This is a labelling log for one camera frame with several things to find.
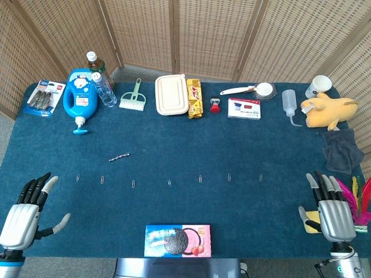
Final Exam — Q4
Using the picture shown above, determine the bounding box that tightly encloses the green tea bottle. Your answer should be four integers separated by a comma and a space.
86, 51, 116, 89

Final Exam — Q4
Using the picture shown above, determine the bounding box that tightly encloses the foil cup stack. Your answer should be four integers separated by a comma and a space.
251, 84, 278, 102

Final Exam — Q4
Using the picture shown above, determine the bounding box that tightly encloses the yellow plush toy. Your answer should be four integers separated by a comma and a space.
300, 92, 360, 133

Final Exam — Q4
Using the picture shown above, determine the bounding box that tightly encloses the yellow snack pack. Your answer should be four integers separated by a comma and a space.
185, 78, 203, 119

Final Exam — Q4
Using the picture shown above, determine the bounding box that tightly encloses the white paper cup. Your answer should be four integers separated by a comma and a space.
304, 75, 333, 100

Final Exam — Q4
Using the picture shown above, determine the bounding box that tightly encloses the woven rattan folding screen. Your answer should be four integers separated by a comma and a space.
0, 0, 371, 186

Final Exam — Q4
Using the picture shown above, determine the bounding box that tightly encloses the Oreo cookie box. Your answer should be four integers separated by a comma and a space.
144, 224, 212, 258

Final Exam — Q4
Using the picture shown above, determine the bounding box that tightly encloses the beige lunch box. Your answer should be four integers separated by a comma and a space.
154, 74, 190, 116

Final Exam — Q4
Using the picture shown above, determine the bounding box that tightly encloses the white flat carton box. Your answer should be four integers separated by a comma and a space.
227, 97, 261, 120

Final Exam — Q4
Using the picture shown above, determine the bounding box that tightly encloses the white plastic ladle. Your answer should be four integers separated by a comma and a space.
219, 82, 275, 96

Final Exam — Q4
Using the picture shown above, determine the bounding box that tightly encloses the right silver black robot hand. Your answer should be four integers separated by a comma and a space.
298, 170, 357, 243

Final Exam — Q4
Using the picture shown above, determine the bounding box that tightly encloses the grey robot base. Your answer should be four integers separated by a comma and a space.
114, 257, 241, 278

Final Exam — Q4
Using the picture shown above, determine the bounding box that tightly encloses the translucent squeeze bottle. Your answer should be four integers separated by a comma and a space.
282, 89, 304, 127

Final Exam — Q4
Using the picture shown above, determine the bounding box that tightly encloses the colourful feather shuttlecock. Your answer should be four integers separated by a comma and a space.
336, 175, 371, 234

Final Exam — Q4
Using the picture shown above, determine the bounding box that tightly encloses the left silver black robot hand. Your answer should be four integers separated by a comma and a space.
0, 172, 71, 251

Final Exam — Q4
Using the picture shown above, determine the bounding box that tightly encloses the battery blister pack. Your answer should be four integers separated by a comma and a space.
23, 79, 67, 118

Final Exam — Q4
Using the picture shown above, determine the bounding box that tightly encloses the green hand brush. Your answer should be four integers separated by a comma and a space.
119, 78, 147, 112

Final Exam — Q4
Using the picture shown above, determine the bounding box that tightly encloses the metal screw bolt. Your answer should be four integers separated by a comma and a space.
108, 153, 131, 162

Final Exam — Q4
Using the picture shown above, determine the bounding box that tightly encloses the blue detergent bottle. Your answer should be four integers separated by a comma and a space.
63, 68, 101, 136

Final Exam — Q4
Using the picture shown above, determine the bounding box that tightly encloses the dark grey cloth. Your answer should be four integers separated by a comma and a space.
322, 128, 365, 175

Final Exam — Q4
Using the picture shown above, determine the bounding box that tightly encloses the blue carpet table cover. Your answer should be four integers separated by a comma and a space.
0, 82, 371, 259

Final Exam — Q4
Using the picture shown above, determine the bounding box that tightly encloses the clear water bottle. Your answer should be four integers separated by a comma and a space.
92, 72, 118, 108

